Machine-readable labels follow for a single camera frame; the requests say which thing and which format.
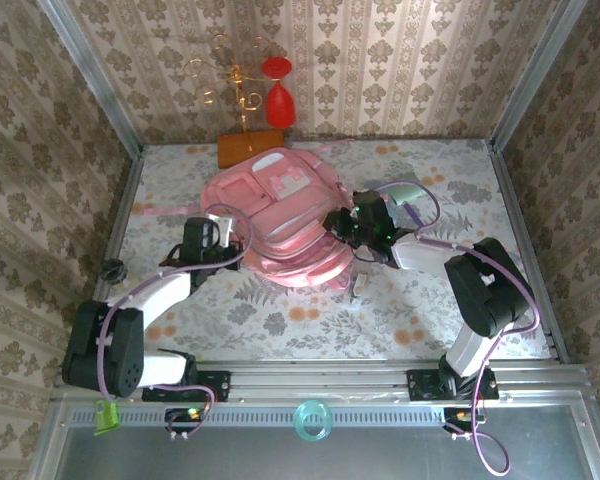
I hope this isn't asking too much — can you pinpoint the pale green wallet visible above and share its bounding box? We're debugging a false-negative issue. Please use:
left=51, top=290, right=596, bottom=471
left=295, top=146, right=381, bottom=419
left=385, top=172, right=424, bottom=207

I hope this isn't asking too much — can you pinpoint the pink student backpack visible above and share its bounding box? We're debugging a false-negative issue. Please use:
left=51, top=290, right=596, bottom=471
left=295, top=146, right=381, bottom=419
left=144, top=139, right=356, bottom=291

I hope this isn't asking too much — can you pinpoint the black round knob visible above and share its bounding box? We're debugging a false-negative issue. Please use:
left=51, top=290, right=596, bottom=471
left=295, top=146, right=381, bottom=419
left=101, top=258, right=127, bottom=285

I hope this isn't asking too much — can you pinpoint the gold stand with red ornaments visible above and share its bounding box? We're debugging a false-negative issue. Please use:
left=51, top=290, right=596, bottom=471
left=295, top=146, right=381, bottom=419
left=182, top=32, right=287, bottom=170

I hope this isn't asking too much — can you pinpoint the small black controller board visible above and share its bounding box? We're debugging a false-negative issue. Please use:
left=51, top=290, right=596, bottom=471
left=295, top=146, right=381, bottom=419
left=442, top=407, right=487, bottom=435
left=164, top=407, right=212, bottom=435

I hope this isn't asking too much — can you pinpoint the green plastic tag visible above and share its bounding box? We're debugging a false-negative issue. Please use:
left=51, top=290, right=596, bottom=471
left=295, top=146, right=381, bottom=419
left=93, top=398, right=120, bottom=436

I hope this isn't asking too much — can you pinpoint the teal tape roll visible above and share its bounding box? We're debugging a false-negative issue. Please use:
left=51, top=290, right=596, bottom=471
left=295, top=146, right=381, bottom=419
left=293, top=399, right=334, bottom=444

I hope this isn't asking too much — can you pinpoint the metal front tray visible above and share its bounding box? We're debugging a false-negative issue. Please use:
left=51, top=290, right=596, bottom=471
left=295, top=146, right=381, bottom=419
left=27, top=402, right=600, bottom=480

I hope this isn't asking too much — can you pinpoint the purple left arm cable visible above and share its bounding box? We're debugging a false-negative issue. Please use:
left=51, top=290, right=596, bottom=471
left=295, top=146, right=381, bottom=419
left=94, top=203, right=255, bottom=401

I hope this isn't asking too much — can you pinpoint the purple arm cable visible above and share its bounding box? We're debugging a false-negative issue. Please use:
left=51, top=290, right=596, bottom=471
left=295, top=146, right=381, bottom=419
left=94, top=203, right=255, bottom=401
left=372, top=181, right=539, bottom=476

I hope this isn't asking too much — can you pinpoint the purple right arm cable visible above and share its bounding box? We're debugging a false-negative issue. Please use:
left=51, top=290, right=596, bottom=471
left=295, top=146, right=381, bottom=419
left=372, top=181, right=539, bottom=476

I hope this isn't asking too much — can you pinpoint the aluminium table side rail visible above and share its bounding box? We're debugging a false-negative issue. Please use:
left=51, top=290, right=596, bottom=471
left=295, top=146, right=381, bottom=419
left=488, top=142, right=571, bottom=364
left=49, top=147, right=146, bottom=401

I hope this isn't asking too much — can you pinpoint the aluminium front rail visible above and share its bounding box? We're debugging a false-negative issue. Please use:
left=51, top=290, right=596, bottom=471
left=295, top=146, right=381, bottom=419
left=49, top=360, right=594, bottom=405

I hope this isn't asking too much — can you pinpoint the aluminium frame post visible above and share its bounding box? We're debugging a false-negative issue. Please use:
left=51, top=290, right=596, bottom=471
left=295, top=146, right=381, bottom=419
left=488, top=0, right=579, bottom=151
left=35, top=0, right=145, bottom=157

